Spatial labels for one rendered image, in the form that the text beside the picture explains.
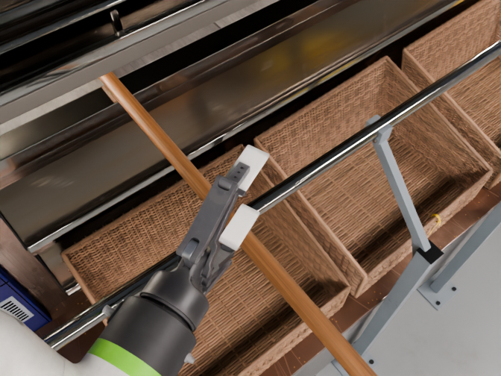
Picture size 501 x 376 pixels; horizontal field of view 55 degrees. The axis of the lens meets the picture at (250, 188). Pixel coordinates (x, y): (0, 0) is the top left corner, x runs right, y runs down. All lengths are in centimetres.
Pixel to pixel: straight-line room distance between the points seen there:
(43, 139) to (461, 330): 171
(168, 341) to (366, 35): 116
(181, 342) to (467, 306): 177
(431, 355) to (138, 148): 141
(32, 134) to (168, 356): 62
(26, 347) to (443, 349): 180
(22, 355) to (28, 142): 61
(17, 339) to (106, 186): 73
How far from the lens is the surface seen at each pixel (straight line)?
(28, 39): 75
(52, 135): 101
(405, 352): 205
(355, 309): 143
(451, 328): 214
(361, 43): 149
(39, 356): 48
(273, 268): 76
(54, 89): 75
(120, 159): 114
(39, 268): 132
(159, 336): 51
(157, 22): 77
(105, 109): 102
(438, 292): 217
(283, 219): 136
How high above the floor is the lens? 190
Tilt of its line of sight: 57 degrees down
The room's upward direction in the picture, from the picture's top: straight up
